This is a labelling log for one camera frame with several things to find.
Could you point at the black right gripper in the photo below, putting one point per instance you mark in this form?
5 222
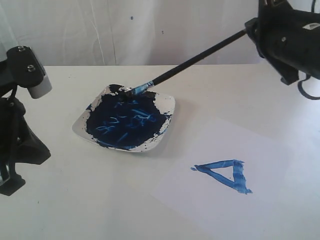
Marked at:
287 38

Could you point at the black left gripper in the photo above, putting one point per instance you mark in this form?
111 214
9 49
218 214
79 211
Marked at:
14 131

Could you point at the white plate with blue paint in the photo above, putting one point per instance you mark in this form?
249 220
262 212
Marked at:
134 125

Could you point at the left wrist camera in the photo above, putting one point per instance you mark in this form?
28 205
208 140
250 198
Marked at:
22 68

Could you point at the black paintbrush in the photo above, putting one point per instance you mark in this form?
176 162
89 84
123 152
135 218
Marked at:
183 66

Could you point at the white paper sheet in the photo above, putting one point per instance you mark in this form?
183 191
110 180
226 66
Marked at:
238 185

